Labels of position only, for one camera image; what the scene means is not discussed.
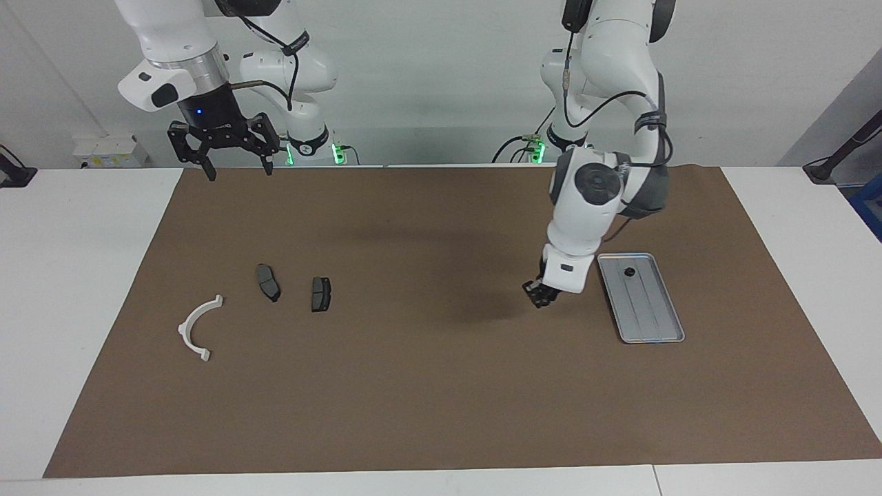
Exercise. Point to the black stand with pole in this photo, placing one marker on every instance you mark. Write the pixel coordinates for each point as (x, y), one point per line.
(823, 169)

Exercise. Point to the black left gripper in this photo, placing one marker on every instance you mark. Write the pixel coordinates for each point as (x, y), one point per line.
(551, 288)

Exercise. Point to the black clamp mount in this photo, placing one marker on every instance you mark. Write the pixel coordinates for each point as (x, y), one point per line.
(14, 172)

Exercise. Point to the white semicircular bracket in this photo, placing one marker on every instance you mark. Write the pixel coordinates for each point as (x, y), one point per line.
(183, 331)

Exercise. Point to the white socket box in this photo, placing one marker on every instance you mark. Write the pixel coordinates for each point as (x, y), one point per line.
(110, 151)

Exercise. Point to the silver metal tray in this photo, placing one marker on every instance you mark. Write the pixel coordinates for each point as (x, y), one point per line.
(644, 310)

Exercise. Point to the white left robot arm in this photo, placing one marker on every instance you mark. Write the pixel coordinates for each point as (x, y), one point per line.
(586, 207)

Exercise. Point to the blue crate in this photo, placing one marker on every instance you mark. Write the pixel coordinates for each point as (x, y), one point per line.
(869, 207)

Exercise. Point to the long dark brake pad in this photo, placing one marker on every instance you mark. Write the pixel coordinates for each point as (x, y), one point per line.
(267, 281)

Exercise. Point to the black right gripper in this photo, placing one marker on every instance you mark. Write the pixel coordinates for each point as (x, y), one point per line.
(213, 120)

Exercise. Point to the brown table mat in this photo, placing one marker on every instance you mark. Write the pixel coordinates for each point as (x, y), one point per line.
(413, 399)

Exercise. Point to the short dark brake pad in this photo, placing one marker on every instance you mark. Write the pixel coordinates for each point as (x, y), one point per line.
(321, 295)

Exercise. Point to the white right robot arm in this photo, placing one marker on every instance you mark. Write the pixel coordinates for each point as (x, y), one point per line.
(172, 34)

